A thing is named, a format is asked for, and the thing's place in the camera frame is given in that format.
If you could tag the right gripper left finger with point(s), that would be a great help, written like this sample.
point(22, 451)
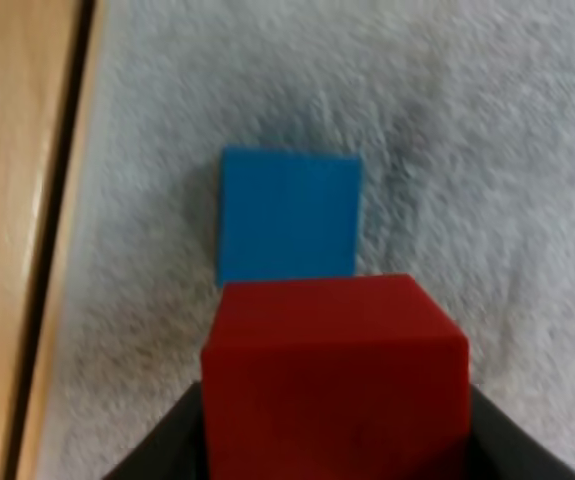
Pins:
point(167, 445)

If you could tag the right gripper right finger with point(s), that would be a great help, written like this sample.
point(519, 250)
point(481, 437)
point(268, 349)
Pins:
point(512, 445)

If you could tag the red cube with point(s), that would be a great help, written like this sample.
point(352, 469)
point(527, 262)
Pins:
point(334, 370)

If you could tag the blue cube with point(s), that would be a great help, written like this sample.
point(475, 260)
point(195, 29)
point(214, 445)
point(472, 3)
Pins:
point(289, 215)

